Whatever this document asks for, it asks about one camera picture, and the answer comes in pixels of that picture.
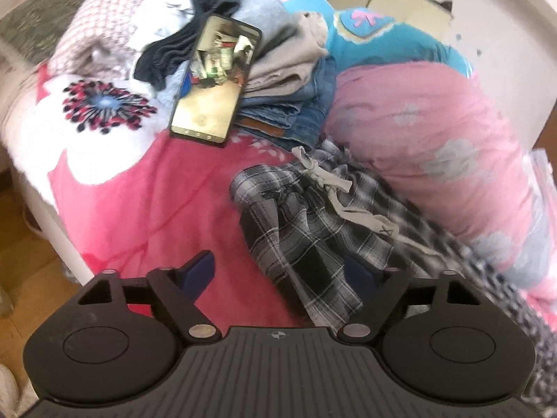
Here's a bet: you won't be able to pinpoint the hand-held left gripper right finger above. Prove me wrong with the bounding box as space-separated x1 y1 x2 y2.
338 256 477 344

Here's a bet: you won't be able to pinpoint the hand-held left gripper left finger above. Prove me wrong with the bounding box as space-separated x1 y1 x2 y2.
77 250 219 344

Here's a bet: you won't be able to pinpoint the black white plaid pants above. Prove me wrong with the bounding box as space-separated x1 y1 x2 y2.
230 139 557 412

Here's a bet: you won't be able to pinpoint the pink fleece flower blanket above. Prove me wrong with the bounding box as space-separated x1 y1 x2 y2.
0 63 557 332

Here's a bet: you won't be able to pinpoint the pink grey floral quilt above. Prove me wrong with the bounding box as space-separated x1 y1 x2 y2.
324 61 551 290

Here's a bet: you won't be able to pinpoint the folded blue jeans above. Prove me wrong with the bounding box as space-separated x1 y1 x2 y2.
235 56 338 151

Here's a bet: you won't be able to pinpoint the black smartphone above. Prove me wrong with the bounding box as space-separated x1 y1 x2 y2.
167 14 263 146

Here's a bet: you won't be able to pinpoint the light blue cloth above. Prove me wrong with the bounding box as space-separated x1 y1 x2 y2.
154 67 192 109

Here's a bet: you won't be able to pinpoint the folded beige pants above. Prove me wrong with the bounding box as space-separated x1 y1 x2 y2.
241 11 329 99

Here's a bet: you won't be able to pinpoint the dark navy cloth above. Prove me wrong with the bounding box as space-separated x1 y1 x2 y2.
133 0 242 90

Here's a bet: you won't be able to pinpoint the teal cartoon print cloth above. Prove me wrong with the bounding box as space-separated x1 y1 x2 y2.
283 0 475 79

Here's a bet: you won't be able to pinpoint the folded grey cloth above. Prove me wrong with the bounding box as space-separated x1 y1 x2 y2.
237 0 301 44

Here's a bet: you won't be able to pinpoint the pink checkered white cloth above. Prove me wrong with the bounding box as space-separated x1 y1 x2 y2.
46 0 172 79

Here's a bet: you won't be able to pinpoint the grey speckled cushion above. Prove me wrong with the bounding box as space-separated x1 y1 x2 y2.
0 0 94 59

